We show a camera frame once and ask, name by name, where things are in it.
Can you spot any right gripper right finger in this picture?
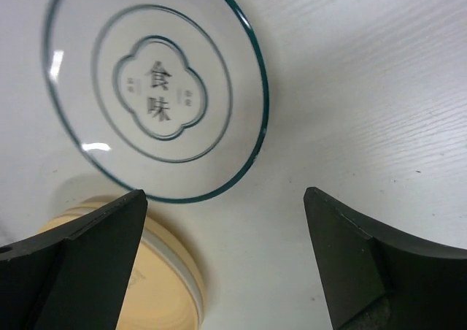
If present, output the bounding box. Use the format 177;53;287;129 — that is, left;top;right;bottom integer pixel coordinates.
304;188;466;329

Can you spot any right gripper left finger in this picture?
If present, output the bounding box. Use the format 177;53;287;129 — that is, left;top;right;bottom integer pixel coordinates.
1;190;147;329

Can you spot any cream white plate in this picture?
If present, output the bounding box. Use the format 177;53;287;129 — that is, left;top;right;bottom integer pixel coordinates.
142;229;205;323

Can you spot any yellow bear plate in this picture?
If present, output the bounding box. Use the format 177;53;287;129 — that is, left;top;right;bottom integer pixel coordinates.
36;196;205;330

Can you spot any white plate green rim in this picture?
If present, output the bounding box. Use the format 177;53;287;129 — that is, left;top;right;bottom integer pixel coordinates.
42;0;270;204

